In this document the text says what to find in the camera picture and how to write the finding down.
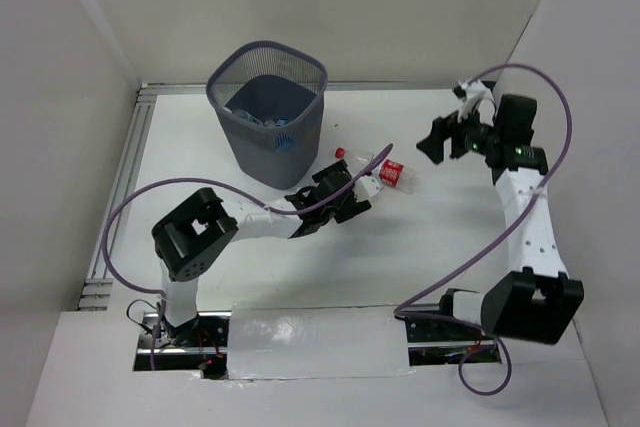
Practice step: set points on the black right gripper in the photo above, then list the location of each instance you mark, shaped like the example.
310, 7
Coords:
443, 128

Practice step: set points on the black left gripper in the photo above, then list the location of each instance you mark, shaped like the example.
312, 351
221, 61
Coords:
338, 192

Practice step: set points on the red label red cap bottle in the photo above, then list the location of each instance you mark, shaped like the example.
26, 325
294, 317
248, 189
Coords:
390, 173

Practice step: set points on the green blue label bottle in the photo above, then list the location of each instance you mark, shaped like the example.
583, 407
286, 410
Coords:
244, 115

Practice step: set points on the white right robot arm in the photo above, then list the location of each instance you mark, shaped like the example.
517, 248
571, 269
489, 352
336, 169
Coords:
536, 299

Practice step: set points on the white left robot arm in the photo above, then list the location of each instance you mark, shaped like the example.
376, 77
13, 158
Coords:
190, 238

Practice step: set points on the grey mesh waste bin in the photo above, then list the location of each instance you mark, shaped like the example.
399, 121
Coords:
270, 81

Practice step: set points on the silver reflective tape sheet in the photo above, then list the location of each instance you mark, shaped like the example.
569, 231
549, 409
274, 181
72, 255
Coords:
323, 343

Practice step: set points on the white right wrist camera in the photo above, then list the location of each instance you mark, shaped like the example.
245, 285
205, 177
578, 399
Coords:
472, 95

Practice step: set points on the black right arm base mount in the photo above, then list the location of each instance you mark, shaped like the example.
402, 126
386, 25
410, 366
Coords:
422, 327

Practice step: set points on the aluminium frame rail back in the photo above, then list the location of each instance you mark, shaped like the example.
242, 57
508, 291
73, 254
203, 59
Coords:
178, 89

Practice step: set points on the aluminium frame rail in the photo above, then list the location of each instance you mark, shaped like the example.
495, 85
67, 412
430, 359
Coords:
178, 89
98, 283

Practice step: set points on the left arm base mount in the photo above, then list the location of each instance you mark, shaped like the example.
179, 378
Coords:
201, 346

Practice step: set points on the aluminium frame rail left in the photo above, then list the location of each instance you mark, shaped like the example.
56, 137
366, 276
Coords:
98, 283

